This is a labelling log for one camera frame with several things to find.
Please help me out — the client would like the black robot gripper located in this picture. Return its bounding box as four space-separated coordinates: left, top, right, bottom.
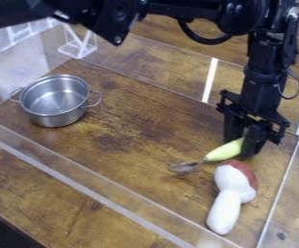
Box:
216 32 299 159

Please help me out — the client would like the plush mushroom toy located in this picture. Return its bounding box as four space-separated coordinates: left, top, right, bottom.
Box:
206 160 258 235

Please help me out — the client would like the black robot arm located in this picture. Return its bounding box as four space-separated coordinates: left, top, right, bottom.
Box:
0 0 299 158

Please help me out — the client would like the clear acrylic right barrier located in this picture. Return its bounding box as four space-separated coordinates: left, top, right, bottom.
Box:
256 127 299 248

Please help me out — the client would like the clear acrylic barrier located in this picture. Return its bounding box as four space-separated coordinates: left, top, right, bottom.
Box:
0 125 242 248
256 127 299 248

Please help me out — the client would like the small stainless steel pot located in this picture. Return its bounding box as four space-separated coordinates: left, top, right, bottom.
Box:
10 75 103 128

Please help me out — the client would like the clear acrylic triangle stand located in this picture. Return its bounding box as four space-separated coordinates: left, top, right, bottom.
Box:
58 24 98 59

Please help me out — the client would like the clear acrylic front barrier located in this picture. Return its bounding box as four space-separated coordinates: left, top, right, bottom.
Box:
0 125 242 248

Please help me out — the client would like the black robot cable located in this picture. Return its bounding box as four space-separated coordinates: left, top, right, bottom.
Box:
176 18 235 46

